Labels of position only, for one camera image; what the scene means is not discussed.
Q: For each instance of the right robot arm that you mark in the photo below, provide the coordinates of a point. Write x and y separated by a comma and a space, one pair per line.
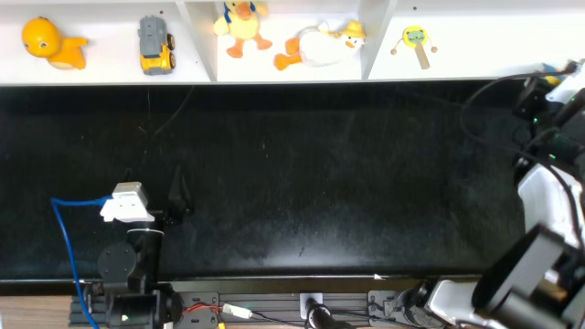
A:
544, 205

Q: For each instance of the mounting rail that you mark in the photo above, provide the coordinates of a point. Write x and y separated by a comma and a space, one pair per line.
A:
274, 308

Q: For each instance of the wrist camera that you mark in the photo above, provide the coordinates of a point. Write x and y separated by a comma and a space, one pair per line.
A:
569, 89
128, 203

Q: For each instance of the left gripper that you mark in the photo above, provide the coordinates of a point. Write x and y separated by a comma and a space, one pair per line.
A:
166, 217

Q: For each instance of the grey and yellow toy truck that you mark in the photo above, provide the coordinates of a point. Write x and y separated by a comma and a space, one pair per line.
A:
153, 45

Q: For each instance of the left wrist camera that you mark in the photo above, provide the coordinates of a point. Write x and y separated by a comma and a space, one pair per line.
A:
128, 203

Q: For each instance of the white plush duck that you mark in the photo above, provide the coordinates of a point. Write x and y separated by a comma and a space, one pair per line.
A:
324, 48

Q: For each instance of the yellow rubber duck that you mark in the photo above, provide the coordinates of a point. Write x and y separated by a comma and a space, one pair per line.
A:
43, 39

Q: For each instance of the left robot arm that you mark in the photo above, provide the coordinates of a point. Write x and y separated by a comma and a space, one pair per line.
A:
132, 274

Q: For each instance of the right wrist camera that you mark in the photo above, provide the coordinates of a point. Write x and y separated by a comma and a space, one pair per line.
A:
569, 89

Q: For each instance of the many-coloured puzzle cube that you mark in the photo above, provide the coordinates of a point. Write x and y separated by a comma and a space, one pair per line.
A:
552, 78

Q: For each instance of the white shelf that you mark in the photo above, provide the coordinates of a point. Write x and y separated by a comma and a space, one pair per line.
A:
114, 59

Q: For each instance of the yellow wooden rattle drum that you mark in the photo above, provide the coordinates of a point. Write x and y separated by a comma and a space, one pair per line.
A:
415, 36

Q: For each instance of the yellow plush duck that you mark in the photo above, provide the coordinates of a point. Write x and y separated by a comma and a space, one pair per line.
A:
243, 26

